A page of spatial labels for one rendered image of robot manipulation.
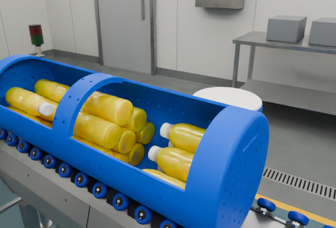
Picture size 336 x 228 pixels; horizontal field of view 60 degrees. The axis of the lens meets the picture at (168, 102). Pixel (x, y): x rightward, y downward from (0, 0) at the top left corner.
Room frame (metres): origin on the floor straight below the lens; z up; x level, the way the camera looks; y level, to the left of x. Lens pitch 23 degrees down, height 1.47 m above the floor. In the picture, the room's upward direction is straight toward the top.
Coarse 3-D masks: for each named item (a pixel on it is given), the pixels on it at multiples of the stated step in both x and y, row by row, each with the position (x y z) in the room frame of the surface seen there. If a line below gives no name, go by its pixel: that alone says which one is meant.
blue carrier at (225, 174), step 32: (0, 64) 0.94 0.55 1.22; (32, 64) 1.05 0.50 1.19; (64, 64) 0.94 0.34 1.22; (0, 96) 0.94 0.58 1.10; (64, 96) 0.70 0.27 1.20; (128, 96) 0.87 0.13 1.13; (160, 96) 0.77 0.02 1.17; (192, 96) 0.65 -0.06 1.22; (32, 128) 0.71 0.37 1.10; (64, 128) 0.64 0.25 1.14; (224, 128) 0.48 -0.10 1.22; (256, 128) 0.53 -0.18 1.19; (64, 160) 0.67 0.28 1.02; (96, 160) 0.56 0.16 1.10; (192, 160) 0.44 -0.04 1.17; (224, 160) 0.42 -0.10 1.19; (256, 160) 0.54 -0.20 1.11; (128, 192) 0.52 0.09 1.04; (160, 192) 0.45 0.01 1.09; (192, 192) 0.42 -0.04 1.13; (224, 192) 0.41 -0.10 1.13; (192, 224) 0.42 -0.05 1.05; (224, 224) 0.42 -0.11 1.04
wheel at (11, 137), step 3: (9, 135) 0.89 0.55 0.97; (12, 135) 0.89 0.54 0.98; (15, 135) 0.89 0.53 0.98; (9, 138) 0.88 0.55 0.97; (12, 138) 0.88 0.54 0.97; (15, 138) 0.88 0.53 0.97; (6, 141) 0.88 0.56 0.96; (9, 141) 0.87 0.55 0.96; (12, 141) 0.87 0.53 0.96; (15, 141) 0.87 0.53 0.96; (9, 144) 0.87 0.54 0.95; (12, 144) 0.87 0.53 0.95
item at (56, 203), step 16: (32, 144) 0.91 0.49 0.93; (0, 160) 0.90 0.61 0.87; (16, 160) 0.85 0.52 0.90; (0, 176) 0.98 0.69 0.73; (16, 176) 0.83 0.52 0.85; (32, 176) 0.78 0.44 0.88; (16, 192) 0.99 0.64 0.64; (32, 192) 0.77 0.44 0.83; (48, 192) 0.72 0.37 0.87; (64, 192) 0.69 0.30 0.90; (112, 192) 0.65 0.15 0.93; (48, 208) 0.76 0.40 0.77; (64, 208) 0.67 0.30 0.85; (80, 208) 0.64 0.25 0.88; (64, 224) 0.75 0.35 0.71; (80, 224) 0.62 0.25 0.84; (96, 224) 0.60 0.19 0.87; (112, 224) 0.57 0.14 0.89; (256, 224) 0.54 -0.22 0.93; (272, 224) 0.54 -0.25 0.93
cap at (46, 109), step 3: (42, 105) 0.82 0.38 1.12; (45, 105) 0.82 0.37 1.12; (48, 105) 0.83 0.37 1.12; (51, 105) 0.83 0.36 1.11; (39, 108) 0.82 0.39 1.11; (42, 108) 0.81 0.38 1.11; (45, 108) 0.82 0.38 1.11; (48, 108) 0.82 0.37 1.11; (51, 108) 0.83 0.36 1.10; (39, 111) 0.82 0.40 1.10; (42, 111) 0.81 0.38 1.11; (45, 111) 0.82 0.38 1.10; (48, 111) 0.82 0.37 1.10; (51, 111) 0.83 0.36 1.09; (42, 114) 0.82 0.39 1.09; (45, 114) 0.81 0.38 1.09; (48, 114) 0.82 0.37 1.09
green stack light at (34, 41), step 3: (30, 36) 1.55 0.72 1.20; (33, 36) 1.54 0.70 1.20; (36, 36) 1.54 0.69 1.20; (39, 36) 1.55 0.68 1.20; (42, 36) 1.57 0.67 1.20; (33, 39) 1.54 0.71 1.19; (36, 39) 1.54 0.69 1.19; (39, 39) 1.55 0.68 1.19; (42, 39) 1.57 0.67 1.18; (33, 42) 1.54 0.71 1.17; (36, 42) 1.54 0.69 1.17; (39, 42) 1.55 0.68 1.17; (42, 42) 1.56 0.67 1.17
